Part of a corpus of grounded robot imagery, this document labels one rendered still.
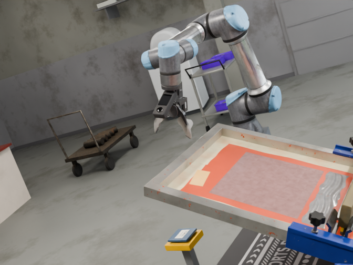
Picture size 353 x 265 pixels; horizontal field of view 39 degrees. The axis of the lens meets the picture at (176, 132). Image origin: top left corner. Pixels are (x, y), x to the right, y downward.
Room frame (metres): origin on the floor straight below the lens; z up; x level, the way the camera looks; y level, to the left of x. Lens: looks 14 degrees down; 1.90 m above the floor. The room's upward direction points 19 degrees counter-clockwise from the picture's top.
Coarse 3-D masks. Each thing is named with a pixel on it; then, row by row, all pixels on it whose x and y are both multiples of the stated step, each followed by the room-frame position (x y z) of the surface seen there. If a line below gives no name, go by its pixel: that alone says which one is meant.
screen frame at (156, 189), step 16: (224, 128) 1.96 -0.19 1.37; (240, 128) 1.96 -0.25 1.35; (208, 144) 1.86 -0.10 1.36; (272, 144) 1.86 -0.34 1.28; (288, 144) 1.82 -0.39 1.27; (304, 144) 1.81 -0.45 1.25; (176, 160) 1.70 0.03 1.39; (192, 160) 1.75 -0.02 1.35; (336, 160) 1.73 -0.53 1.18; (352, 160) 1.69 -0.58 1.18; (160, 176) 1.60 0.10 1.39; (176, 176) 1.66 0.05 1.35; (144, 192) 1.54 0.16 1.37; (160, 192) 1.51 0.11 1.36; (176, 192) 1.50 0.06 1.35; (192, 208) 1.45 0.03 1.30; (208, 208) 1.42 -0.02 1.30; (224, 208) 1.40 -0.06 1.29; (240, 224) 1.37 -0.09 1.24; (256, 224) 1.34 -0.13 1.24; (272, 224) 1.32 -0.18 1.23; (288, 224) 1.32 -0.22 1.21
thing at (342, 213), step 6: (348, 192) 1.35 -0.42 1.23; (348, 198) 1.32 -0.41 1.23; (342, 204) 1.29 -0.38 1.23; (348, 204) 1.29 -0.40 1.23; (342, 210) 1.29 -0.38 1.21; (348, 210) 1.28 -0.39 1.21; (342, 216) 1.29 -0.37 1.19; (348, 216) 1.28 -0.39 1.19; (342, 222) 1.30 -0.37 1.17; (348, 222) 1.29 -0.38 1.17
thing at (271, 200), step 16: (208, 176) 1.66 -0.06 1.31; (224, 176) 1.65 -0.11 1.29; (240, 176) 1.65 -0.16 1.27; (192, 192) 1.56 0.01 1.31; (208, 192) 1.55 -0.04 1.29; (224, 192) 1.55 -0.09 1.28; (240, 192) 1.55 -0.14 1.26; (256, 192) 1.55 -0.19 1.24; (272, 192) 1.54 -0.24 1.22; (288, 192) 1.54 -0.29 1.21; (304, 192) 1.54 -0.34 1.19; (240, 208) 1.46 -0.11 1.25; (256, 208) 1.46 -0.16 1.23; (272, 208) 1.45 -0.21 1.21; (288, 208) 1.45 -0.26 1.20; (304, 208) 1.45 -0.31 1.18; (336, 208) 1.44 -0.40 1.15; (304, 224) 1.37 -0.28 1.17
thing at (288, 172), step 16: (224, 160) 1.77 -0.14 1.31; (240, 160) 1.76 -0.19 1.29; (256, 160) 1.76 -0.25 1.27; (272, 160) 1.76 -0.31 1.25; (288, 160) 1.76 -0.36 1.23; (256, 176) 1.65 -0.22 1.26; (272, 176) 1.65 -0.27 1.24; (288, 176) 1.64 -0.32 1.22; (304, 176) 1.64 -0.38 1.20; (320, 176) 1.64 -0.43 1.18; (352, 176) 1.63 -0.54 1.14
